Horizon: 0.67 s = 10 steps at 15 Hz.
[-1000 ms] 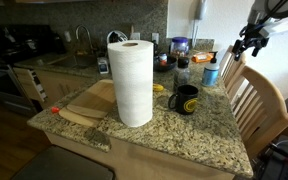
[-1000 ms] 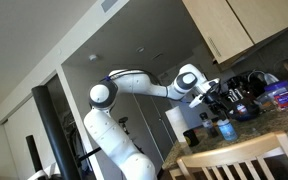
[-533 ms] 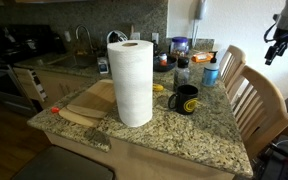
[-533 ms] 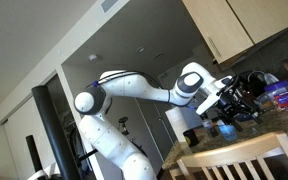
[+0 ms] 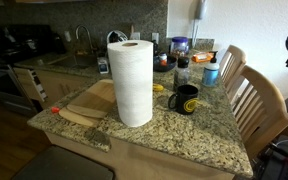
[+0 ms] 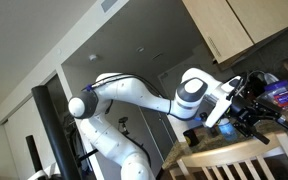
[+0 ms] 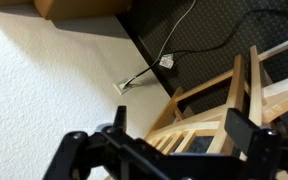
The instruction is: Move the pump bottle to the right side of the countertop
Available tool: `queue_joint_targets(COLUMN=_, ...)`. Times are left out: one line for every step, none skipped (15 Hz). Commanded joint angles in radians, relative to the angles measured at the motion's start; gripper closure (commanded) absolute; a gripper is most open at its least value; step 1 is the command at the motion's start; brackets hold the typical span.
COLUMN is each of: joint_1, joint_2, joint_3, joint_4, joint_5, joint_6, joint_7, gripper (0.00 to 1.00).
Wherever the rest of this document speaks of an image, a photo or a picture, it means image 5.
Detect white blue pump bottle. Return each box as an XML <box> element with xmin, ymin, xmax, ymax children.
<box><xmin>201</xmin><ymin>50</ymin><xmax>221</xmax><ymax>88</ymax></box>

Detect black capped spice bottle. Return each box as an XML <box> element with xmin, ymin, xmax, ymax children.
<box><xmin>172</xmin><ymin>56</ymin><xmax>191</xmax><ymax>93</ymax></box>

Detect orange pill bottle white cap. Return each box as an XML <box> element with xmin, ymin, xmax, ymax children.
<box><xmin>159</xmin><ymin>52</ymin><xmax>169</xmax><ymax>67</ymax></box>

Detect light wooden slat chair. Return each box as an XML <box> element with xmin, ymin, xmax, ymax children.
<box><xmin>232</xmin><ymin>64</ymin><xmax>288</xmax><ymax>161</ymax></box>

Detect wooden chair back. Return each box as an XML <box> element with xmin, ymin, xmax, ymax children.
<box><xmin>218</xmin><ymin>44</ymin><xmax>247</xmax><ymax>101</ymax></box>

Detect orange snack package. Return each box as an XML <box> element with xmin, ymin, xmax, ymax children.
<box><xmin>191</xmin><ymin>51</ymin><xmax>215</xmax><ymax>64</ymax></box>

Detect black equipment case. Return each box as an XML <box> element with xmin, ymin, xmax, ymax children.
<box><xmin>253</xmin><ymin>134</ymin><xmax>288</xmax><ymax>180</ymax></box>

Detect clear jar purple lid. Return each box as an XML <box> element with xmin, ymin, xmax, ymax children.
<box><xmin>169</xmin><ymin>36</ymin><xmax>190</xmax><ymax>59</ymax></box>

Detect black mug yellow logo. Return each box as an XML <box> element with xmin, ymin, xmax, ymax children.
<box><xmin>167</xmin><ymin>84</ymin><xmax>200</xmax><ymax>116</ymax></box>

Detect dark bowl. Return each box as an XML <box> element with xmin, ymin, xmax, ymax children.
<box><xmin>153</xmin><ymin>54</ymin><xmax>178</xmax><ymax>73</ymax></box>

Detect small yellow object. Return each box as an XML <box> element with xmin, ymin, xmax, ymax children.
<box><xmin>152</xmin><ymin>83</ymin><xmax>165</xmax><ymax>93</ymax></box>

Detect white paper towel roll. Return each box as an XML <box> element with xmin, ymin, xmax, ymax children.
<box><xmin>106</xmin><ymin>39</ymin><xmax>155</xmax><ymax>128</ymax></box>

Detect white rimmed black appliance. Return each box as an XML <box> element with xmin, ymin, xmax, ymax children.
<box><xmin>106</xmin><ymin>29</ymin><xmax>129</xmax><ymax>44</ymax></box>

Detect beige island base panel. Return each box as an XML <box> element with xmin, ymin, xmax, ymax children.
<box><xmin>44</xmin><ymin>131</ymin><xmax>236</xmax><ymax>180</ymax></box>

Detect small white blue box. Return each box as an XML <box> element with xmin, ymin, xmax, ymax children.
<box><xmin>97</xmin><ymin>55</ymin><xmax>110</xmax><ymax>75</ymax></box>

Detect metal arched faucet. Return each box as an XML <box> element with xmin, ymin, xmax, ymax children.
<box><xmin>74</xmin><ymin>23</ymin><xmax>95</xmax><ymax>56</ymax></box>

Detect wooden cutting board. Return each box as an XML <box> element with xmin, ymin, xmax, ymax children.
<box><xmin>66</xmin><ymin>78</ymin><xmax>118</xmax><ymax>120</ymax></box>

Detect small wooden paddle board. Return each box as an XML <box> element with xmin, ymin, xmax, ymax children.
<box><xmin>58</xmin><ymin>106</ymin><xmax>102</xmax><ymax>128</ymax></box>

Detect light wood base cabinets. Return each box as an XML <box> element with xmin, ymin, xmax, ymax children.
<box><xmin>33</xmin><ymin>68</ymin><xmax>100</xmax><ymax>109</ymax></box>

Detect black coffee maker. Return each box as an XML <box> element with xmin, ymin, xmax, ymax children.
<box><xmin>51</xmin><ymin>32</ymin><xmax>67</xmax><ymax>55</ymax></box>

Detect open wooden cabinet drawer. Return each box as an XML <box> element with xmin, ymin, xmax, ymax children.
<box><xmin>13</xmin><ymin>66</ymin><xmax>49</xmax><ymax>103</ymax></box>

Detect black kitchen stove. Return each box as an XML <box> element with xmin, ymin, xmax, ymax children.
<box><xmin>0</xmin><ymin>23</ymin><xmax>57</xmax><ymax>116</ymax></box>

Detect coiled telephone cord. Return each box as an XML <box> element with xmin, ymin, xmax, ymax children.
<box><xmin>190</xmin><ymin>18</ymin><xmax>200</xmax><ymax>49</ymax></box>

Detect grey wall telephone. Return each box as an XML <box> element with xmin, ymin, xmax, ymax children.
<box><xmin>194</xmin><ymin>0</ymin><xmax>209</xmax><ymax>20</ymax></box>

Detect white wall outlet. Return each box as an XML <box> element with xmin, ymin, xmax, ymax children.
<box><xmin>151</xmin><ymin>32</ymin><xmax>160</xmax><ymax>44</ymax></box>
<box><xmin>130</xmin><ymin>31</ymin><xmax>141</xmax><ymax>41</ymax></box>
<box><xmin>63</xmin><ymin>30</ymin><xmax>72</xmax><ymax>43</ymax></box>

